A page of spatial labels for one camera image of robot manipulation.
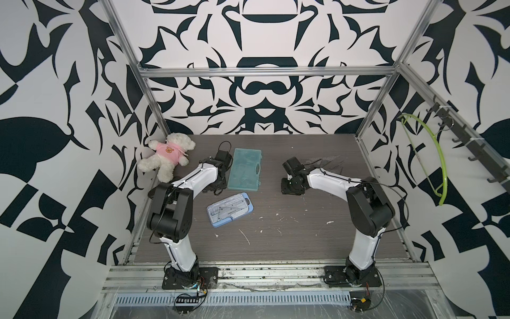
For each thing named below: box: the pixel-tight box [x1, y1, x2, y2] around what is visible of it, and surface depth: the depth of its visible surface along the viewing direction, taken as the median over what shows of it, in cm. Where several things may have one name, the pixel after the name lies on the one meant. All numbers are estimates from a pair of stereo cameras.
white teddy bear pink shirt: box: [137, 132, 196, 183], surface depth 104 cm
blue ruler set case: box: [206, 192, 255, 228], surface depth 91 cm
